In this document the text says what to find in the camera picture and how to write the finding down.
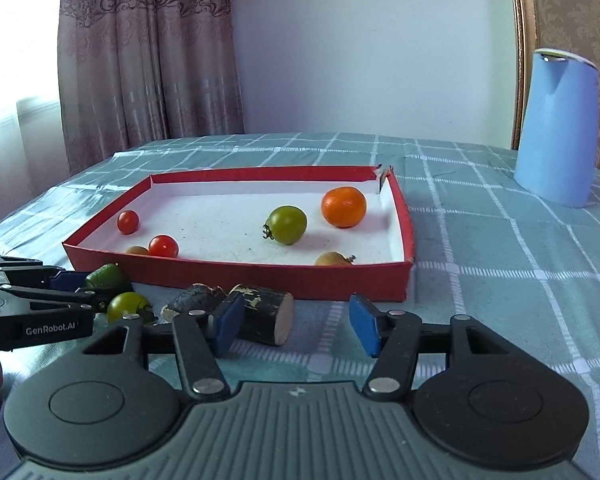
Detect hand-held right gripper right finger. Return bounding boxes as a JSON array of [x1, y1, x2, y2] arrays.
[[349, 294, 523, 402]]

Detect red cherry tomato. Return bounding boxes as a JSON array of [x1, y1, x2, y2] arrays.
[[117, 210, 141, 235], [148, 235, 180, 259]]

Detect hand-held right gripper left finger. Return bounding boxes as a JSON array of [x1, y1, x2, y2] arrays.
[[81, 291, 246, 401]]

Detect red cardboard box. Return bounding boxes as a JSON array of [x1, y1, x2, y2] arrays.
[[62, 164, 415, 303]]

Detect large green tomato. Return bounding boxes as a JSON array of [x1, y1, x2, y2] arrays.
[[106, 291, 156, 325]]

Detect small green tomato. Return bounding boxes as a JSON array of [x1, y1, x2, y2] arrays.
[[263, 205, 308, 246]]

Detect white sheer curtain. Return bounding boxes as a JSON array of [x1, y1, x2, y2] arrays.
[[0, 95, 68, 231]]

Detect green cucumber piece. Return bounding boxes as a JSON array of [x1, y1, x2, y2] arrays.
[[85, 263, 131, 292]]

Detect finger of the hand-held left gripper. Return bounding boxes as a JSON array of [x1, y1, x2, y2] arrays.
[[0, 254, 88, 292], [0, 285, 107, 317]]

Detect small yellow fruit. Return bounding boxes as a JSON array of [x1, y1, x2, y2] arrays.
[[314, 251, 357, 267]]

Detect blue electric kettle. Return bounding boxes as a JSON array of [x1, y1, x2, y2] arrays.
[[514, 48, 600, 209]]

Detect orange tangerine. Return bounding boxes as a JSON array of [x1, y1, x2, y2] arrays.
[[321, 186, 368, 229]]

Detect brown patterned curtain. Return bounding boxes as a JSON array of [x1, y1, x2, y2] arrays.
[[55, 0, 246, 176]]

